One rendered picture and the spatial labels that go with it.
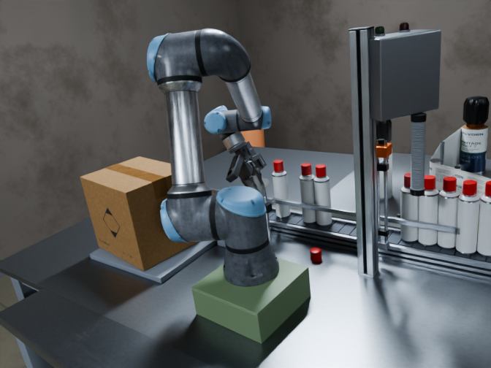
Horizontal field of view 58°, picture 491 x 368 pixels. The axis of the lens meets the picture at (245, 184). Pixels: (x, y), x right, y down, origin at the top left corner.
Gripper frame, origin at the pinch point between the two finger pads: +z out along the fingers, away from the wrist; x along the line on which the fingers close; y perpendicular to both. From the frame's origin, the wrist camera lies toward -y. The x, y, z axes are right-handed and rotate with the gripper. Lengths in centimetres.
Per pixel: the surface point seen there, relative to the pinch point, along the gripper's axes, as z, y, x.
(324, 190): 7.8, -1.2, -25.4
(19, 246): -50, 11, 246
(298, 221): 13.6, -1.5, -9.8
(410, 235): 30, -2, -44
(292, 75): -75, 288, 134
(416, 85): -7, -10, -69
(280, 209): 7.1, -1.6, -5.9
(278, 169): -5.3, -0.6, -13.2
